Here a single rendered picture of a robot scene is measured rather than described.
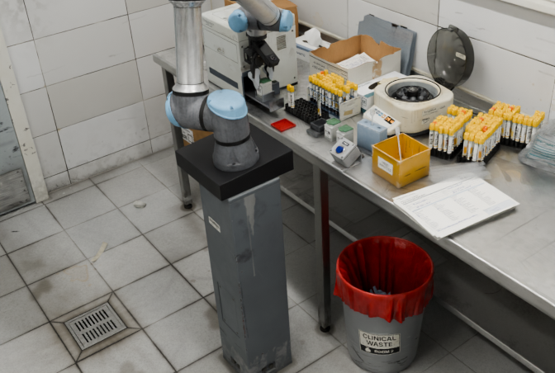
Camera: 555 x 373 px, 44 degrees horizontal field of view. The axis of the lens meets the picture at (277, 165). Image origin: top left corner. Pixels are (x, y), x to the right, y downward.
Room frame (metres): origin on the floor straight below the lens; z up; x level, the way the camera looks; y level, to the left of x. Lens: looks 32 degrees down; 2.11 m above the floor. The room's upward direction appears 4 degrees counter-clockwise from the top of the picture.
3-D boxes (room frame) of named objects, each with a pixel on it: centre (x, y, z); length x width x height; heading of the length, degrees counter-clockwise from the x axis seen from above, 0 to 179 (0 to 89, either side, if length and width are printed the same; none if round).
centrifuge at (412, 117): (2.23, -0.49, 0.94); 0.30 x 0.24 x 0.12; 115
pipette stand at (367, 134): (2.03, -0.33, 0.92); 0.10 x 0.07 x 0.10; 40
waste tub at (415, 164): (1.88, -0.40, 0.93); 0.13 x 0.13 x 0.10; 31
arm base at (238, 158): (1.93, 0.14, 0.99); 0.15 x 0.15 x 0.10
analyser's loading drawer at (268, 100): (2.43, 0.04, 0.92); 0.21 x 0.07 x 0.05; 34
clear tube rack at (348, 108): (2.37, -0.23, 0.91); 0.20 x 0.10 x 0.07; 34
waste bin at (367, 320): (1.95, -0.37, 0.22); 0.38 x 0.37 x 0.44; 34
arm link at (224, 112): (1.93, 0.15, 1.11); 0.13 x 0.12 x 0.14; 63
